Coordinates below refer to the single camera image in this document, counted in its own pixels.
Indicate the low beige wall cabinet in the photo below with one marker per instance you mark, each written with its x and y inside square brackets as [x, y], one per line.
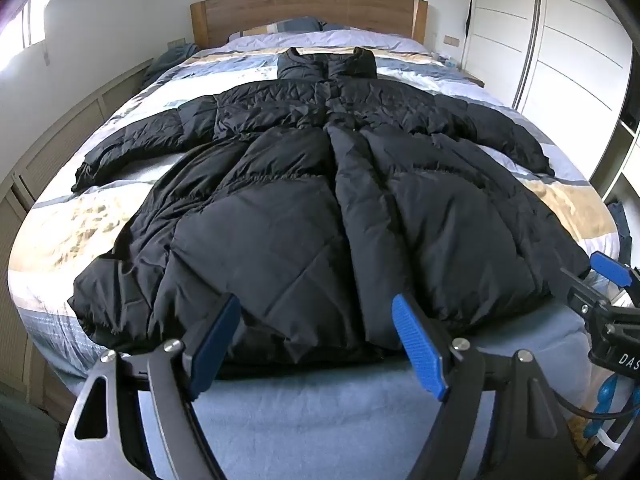
[45, 145]

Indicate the white shelf unit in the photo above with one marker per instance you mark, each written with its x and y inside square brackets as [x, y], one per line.
[622, 160]

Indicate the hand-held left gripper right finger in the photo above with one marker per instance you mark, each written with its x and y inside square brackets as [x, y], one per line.
[420, 345]

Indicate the dark folded clothes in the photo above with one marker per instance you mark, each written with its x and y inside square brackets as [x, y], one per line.
[622, 230]

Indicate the blue crumpled cloth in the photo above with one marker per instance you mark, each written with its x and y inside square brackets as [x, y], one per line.
[170, 60]

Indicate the striped pillow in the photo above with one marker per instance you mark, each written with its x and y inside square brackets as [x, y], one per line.
[280, 27]

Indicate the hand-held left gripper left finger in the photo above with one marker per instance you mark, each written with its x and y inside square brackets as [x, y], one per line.
[220, 345]

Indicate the person's right hand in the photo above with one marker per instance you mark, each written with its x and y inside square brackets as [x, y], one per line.
[607, 392]

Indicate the white sliding wardrobe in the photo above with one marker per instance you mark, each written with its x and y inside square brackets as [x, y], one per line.
[565, 35]

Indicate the window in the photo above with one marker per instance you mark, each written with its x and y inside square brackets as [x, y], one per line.
[25, 25]

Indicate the bed with striped duvet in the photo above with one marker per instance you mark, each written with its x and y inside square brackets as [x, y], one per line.
[75, 220]

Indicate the beige wall socket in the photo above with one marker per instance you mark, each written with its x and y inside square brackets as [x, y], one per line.
[451, 40]
[176, 42]

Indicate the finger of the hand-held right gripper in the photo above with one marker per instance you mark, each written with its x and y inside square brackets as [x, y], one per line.
[609, 266]
[582, 292]

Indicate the wooden bedside table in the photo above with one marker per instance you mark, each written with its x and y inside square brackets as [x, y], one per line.
[467, 74]

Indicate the wooden headboard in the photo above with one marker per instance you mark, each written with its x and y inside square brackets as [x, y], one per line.
[300, 10]

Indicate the black puffer jacket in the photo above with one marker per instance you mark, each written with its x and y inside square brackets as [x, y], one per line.
[310, 200]

